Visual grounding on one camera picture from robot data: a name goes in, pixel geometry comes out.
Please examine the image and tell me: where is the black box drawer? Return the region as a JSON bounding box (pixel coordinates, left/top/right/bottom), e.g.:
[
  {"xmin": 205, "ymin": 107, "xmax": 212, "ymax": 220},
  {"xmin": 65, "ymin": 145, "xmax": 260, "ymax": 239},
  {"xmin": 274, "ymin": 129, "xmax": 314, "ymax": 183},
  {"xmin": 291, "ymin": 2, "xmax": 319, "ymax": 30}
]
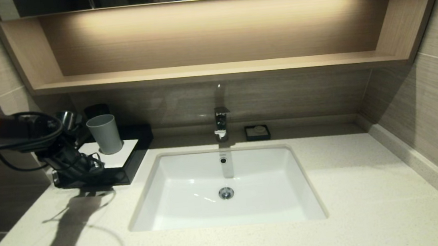
[{"xmin": 53, "ymin": 167, "xmax": 131, "ymax": 192}]

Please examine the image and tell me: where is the grey plastic cup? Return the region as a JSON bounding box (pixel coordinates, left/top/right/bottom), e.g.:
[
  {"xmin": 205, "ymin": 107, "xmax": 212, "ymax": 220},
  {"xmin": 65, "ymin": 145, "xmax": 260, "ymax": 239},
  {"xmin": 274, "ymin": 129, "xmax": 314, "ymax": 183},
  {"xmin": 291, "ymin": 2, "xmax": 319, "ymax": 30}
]
[{"xmin": 85, "ymin": 113, "xmax": 124, "ymax": 157}]

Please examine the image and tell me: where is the black box with white top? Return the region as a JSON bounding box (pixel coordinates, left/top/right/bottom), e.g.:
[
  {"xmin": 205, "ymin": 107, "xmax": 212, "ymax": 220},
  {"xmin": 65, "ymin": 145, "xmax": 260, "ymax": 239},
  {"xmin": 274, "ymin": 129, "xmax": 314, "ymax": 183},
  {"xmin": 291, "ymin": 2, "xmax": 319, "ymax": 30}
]
[{"xmin": 48, "ymin": 123, "xmax": 158, "ymax": 192}]

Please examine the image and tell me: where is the black cup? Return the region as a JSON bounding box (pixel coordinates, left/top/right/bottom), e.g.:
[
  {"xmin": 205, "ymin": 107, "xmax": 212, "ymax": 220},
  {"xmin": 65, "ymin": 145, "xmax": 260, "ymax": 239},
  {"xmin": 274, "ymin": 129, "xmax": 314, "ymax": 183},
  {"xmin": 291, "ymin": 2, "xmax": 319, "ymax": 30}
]
[{"xmin": 83, "ymin": 103, "xmax": 111, "ymax": 121}]

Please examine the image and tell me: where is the white sink basin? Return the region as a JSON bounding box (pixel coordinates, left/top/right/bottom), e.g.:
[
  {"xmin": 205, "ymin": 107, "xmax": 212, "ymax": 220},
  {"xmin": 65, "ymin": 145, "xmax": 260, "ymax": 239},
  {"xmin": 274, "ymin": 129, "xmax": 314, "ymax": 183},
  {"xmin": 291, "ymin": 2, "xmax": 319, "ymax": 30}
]
[{"xmin": 124, "ymin": 137, "xmax": 328, "ymax": 238}]

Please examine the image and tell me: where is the chrome sink drain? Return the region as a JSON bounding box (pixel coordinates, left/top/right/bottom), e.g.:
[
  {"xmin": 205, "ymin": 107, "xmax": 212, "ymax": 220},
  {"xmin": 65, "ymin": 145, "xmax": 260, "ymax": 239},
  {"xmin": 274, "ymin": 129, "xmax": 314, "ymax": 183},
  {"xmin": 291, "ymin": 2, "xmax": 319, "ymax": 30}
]
[{"xmin": 218, "ymin": 186, "xmax": 235, "ymax": 201}]

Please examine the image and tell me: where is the chrome faucet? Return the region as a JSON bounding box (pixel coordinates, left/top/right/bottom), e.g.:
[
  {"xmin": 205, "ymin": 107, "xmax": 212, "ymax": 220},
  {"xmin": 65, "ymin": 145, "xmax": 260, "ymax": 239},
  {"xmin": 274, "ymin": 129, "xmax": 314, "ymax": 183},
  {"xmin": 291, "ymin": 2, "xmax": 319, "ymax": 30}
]
[{"xmin": 210, "ymin": 83, "xmax": 234, "ymax": 143}]

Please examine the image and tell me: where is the black soap dish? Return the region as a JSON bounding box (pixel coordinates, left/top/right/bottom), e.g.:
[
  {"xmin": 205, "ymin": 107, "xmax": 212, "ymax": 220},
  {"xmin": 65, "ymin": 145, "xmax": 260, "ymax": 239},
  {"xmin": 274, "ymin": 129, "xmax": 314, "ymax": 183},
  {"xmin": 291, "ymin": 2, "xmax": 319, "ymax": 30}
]
[{"xmin": 244, "ymin": 124, "xmax": 271, "ymax": 142}]

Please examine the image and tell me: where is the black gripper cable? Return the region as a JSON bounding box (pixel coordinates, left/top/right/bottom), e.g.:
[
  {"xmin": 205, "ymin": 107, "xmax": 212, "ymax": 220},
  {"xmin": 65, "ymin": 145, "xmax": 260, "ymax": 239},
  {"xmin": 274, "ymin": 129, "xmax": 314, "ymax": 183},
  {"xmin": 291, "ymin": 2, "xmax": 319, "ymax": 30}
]
[{"xmin": 0, "ymin": 109, "xmax": 68, "ymax": 175}]

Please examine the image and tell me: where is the wooden wall shelf niche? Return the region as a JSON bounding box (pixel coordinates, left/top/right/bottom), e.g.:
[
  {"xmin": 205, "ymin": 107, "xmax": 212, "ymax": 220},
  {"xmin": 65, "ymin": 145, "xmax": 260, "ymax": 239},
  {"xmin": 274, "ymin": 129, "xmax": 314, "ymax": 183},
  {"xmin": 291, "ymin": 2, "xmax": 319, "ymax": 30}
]
[{"xmin": 0, "ymin": 0, "xmax": 438, "ymax": 104}]

